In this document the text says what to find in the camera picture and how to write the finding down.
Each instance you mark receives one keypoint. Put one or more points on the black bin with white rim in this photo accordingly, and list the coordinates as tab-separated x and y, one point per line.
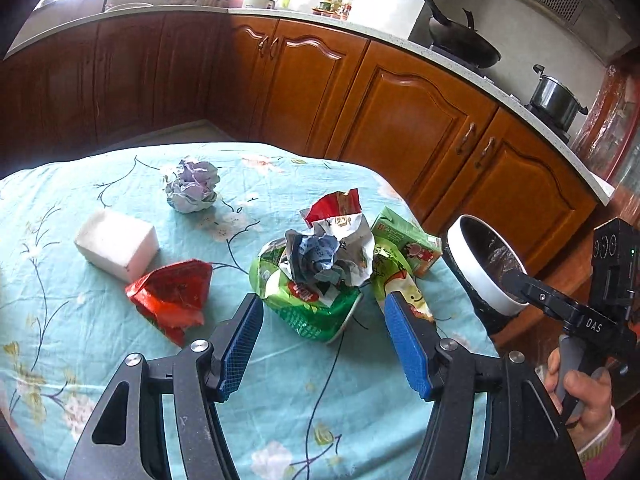
462	260

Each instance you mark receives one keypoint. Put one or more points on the red snack wrapper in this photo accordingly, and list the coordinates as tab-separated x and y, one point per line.
172	297

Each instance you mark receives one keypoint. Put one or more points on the person's right forearm pink sleeve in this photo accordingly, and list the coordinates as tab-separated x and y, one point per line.
605	455

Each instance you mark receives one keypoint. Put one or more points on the steel pot with lid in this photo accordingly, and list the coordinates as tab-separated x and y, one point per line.
552	97

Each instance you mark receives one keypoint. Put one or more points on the green juice carton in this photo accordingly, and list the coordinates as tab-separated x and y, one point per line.
400	237

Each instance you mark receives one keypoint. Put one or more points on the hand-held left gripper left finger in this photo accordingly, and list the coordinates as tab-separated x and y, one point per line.
241	347

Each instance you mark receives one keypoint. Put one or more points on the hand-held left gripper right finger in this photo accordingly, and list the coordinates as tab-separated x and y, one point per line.
407	345

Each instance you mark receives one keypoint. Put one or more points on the row of wooden cabinet doors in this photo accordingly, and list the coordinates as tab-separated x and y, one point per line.
415	115

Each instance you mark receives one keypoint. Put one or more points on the teal floral tablecloth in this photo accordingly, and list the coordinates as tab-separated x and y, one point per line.
100	360

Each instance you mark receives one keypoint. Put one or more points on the red plastic cover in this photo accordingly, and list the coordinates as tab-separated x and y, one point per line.
615	120

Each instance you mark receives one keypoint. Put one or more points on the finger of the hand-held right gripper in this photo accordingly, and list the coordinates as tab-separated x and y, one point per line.
545	297

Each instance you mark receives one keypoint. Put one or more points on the red and white wrapper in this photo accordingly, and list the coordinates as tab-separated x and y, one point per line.
335	210

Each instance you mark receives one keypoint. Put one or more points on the crumpled purple paper ball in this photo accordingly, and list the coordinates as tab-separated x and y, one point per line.
192	185

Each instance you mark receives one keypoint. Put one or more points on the condiment bottle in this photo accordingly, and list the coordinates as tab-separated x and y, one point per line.
348	6
337	6
326	6

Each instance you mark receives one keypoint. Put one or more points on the green snack bag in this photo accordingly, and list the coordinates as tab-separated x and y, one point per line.
305	317

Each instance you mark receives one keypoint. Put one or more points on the black wok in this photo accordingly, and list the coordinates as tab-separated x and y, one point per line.
465	45

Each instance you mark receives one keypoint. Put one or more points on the white foam block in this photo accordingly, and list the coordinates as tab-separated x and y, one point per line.
117	245

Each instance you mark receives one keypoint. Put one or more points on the gas stove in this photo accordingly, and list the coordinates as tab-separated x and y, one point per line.
550	126

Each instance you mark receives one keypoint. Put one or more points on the person's right hand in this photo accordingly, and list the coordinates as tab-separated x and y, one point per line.
592	395

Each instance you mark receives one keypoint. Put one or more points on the blue white paper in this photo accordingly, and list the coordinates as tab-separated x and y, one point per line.
315	260

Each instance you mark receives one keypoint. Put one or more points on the speckled white countertop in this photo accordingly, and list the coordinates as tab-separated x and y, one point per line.
320	19

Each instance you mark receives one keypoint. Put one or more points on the green drink pouch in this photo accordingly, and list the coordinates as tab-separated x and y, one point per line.
400	282

